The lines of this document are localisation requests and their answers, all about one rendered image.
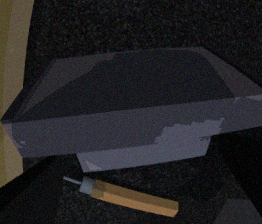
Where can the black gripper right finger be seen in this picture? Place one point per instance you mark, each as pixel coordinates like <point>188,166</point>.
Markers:
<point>244,157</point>

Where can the awl with wooden handle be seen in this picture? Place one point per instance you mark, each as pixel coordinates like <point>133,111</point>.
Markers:
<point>127,197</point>

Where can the tan wooden floor panel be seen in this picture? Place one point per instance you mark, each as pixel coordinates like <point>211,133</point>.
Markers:
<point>15,16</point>

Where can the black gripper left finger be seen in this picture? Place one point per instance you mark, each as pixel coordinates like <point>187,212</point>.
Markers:
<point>32,198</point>

